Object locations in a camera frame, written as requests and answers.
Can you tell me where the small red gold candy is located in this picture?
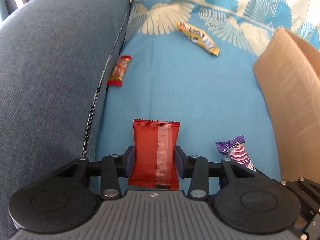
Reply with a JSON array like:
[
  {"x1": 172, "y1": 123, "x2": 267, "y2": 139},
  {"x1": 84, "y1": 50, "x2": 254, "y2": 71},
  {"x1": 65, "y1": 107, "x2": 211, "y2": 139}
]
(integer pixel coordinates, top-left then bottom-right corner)
[{"x1": 107, "y1": 55, "x2": 132, "y2": 86}]

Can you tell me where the dark blue sofa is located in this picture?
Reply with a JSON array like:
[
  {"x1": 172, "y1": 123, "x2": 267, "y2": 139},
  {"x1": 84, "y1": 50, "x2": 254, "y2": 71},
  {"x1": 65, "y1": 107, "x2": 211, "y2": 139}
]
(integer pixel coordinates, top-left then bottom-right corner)
[{"x1": 1, "y1": 0, "x2": 131, "y2": 239}]

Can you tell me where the blue fan-pattern sofa cover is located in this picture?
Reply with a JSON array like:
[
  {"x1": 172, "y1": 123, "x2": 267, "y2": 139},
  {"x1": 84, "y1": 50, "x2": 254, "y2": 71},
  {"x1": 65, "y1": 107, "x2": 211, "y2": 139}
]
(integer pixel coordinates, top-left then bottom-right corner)
[{"x1": 96, "y1": 0, "x2": 319, "y2": 180}]

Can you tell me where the small purple candy packet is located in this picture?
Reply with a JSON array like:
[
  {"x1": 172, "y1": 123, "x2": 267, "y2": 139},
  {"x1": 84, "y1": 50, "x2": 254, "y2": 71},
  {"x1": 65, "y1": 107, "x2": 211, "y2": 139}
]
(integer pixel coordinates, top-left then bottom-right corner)
[{"x1": 215, "y1": 135, "x2": 256, "y2": 172}]

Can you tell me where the yellow Alpenliebe candy pack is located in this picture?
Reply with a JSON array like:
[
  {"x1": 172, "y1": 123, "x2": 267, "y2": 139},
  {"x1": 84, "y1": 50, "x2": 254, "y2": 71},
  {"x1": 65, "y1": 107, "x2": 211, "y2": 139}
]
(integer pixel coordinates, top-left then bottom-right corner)
[{"x1": 175, "y1": 22, "x2": 220, "y2": 56}]

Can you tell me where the dark red square snack packet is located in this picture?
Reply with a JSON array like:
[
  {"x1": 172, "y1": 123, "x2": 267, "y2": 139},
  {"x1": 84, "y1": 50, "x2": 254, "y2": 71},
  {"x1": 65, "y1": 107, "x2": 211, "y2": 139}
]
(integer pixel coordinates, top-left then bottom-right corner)
[{"x1": 128, "y1": 119, "x2": 180, "y2": 190}]

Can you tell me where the brown cardboard box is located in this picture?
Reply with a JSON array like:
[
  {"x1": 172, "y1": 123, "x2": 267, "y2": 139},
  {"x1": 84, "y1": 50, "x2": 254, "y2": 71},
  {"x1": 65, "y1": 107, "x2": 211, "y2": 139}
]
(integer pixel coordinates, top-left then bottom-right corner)
[{"x1": 253, "y1": 27, "x2": 319, "y2": 183}]

